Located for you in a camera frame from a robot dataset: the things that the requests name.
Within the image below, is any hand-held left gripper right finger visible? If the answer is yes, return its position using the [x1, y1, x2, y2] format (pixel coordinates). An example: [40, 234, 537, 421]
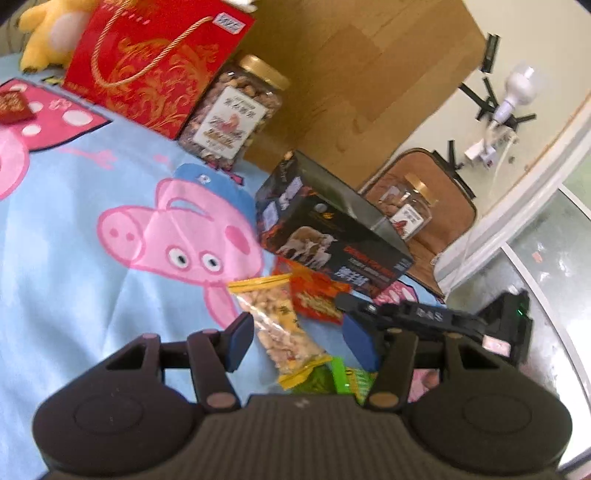
[342, 316, 502, 411]

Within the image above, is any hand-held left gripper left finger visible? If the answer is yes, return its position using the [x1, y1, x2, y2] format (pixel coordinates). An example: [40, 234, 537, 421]
[105, 312, 256, 411]

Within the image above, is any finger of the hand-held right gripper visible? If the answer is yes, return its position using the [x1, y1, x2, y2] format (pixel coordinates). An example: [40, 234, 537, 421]
[335, 294, 393, 326]

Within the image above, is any bright green snack packet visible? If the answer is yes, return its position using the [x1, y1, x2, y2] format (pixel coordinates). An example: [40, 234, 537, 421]
[331, 356, 380, 407]

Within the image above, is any yellow peanut packet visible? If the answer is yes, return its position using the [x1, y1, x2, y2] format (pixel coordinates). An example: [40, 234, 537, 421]
[227, 273, 334, 392]

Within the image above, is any red orange snack packet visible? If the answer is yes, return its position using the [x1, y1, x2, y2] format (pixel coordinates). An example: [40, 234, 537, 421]
[272, 256, 352, 324]

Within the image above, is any dark green packet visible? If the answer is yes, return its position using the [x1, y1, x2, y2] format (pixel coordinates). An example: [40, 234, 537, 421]
[299, 364, 338, 395]

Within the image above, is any black printed cardboard box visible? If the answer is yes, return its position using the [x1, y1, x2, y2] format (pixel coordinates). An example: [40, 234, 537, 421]
[255, 150, 415, 300]

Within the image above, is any pecan jar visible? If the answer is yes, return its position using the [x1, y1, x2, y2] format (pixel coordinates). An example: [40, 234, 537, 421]
[376, 173, 435, 241]

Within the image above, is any white power strip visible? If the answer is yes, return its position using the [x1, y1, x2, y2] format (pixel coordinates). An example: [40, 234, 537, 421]
[464, 129, 518, 169]

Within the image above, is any printed blanket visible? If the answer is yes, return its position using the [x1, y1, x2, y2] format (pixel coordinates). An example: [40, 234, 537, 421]
[0, 53, 446, 480]

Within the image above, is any mixed nut jar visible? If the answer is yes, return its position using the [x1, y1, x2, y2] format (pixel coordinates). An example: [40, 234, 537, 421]
[178, 54, 291, 172]

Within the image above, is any white bulb lamp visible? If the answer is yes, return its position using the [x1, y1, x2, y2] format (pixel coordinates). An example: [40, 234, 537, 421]
[492, 65, 548, 123]

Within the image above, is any red gift bag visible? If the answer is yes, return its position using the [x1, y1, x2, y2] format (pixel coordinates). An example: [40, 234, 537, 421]
[62, 0, 256, 140]

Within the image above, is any small red packet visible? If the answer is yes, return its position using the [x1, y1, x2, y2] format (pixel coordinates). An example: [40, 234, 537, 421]
[0, 90, 35, 124]

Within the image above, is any yellow plush duck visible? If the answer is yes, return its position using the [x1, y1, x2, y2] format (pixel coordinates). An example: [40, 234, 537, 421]
[18, 0, 100, 72]

